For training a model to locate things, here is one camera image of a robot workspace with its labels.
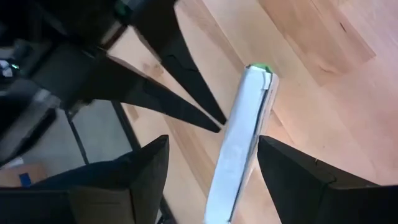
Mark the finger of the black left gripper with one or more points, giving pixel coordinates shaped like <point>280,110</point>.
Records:
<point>183,65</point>
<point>124,87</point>

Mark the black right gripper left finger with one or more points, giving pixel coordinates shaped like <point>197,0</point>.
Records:
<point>146,168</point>

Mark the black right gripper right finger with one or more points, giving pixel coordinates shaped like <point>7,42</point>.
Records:
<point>289,174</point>

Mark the white cardboard box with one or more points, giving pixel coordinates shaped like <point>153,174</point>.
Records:
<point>239,146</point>

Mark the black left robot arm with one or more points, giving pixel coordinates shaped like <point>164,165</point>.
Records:
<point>18,93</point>

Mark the cardboard box with blue tape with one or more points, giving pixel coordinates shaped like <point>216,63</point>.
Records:
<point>18,177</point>

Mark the black aluminium table frame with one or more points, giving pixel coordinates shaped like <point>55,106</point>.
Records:
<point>124,124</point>

